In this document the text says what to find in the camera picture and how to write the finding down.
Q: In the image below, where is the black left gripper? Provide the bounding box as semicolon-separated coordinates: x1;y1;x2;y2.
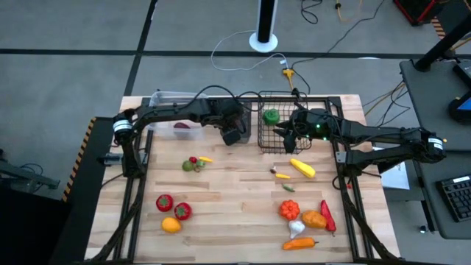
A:
212;99;248;146

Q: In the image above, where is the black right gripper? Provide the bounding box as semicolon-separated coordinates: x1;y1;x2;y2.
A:
274;108;334;155

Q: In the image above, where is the large green bell pepper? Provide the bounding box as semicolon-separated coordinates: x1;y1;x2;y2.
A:
262;108;281;127

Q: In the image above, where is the large yellow corn cob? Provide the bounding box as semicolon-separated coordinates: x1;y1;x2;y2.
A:
288;158;317;180

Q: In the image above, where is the orange bell pepper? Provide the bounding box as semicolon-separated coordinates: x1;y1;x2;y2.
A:
301;210;327;230

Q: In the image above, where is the long red pepper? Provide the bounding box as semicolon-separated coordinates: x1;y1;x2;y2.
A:
319;199;337;236

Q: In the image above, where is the white garlic bulb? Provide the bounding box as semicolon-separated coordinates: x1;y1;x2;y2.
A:
288;219;306;240

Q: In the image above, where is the orange fruit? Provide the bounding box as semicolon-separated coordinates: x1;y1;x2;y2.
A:
160;216;183;234

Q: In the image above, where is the yellow power plug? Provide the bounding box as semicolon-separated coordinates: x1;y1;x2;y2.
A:
282;68;295;91

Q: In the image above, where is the clear plastic bin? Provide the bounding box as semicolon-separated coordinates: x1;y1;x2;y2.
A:
149;91;209;141

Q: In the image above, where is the white paper sheet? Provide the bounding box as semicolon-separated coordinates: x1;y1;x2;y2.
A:
371;146;411;191

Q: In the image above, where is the black pole white base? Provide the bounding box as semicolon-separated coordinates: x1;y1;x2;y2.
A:
249;0;279;53

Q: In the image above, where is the black panel hazard stripe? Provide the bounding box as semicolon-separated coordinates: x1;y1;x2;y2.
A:
47;116;115;264

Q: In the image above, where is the gray desk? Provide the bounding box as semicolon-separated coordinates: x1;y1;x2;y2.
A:
400;58;471;240

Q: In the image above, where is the black red equipment case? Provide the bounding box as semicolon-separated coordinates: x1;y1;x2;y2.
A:
392;0;445;27

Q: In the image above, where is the black keyboard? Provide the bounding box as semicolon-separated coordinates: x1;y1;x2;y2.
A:
436;175;471;223

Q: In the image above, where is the black wire basket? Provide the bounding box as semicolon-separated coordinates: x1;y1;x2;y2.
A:
256;91;314;155

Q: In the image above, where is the black table frame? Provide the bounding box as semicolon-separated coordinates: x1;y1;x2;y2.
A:
86;96;400;264

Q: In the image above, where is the white cable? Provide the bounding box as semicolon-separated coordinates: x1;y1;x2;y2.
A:
210;29;290;71

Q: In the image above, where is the black floor cable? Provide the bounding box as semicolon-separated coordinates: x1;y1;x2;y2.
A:
290;0;386;69

